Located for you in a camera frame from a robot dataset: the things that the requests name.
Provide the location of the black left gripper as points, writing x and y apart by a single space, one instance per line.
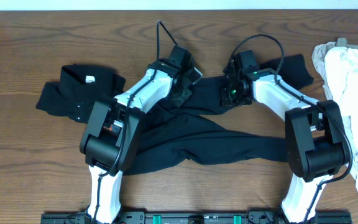
184 90

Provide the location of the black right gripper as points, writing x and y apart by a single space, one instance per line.
225 99

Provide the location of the dark navy leggings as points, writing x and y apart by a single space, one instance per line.
171 135

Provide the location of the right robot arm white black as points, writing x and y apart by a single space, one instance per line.
317 146

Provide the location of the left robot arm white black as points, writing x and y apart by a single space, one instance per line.
111 138

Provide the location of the folded black polo shirt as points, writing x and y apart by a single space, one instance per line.
80 85

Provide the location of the beige grey garment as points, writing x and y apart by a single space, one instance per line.
320 53

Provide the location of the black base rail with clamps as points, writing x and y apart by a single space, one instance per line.
133 217

